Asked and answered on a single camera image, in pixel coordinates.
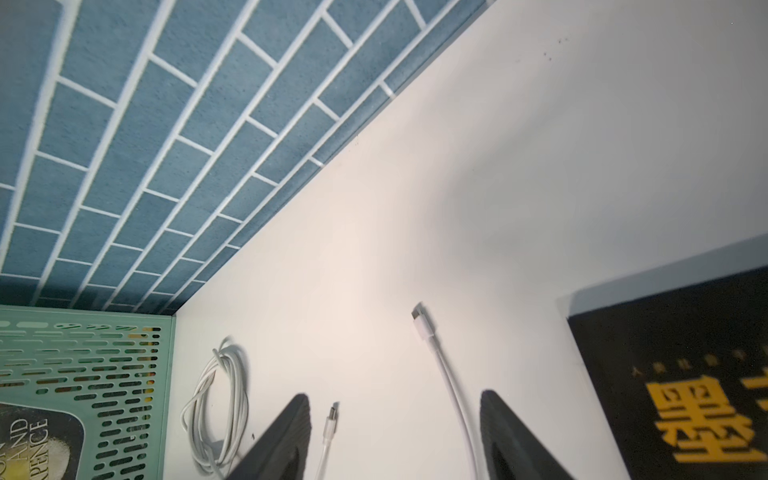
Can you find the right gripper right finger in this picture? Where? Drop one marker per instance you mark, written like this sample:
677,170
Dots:
512,451

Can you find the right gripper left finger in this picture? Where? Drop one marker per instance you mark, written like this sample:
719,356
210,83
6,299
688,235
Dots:
281,452

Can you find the mint green perforated basket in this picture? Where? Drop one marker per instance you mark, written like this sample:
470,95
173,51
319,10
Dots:
110,370

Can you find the black Murphy's law book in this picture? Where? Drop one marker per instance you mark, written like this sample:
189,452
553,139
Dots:
681,377

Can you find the Moon and Sixpence book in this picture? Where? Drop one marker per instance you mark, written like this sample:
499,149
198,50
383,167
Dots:
39,443

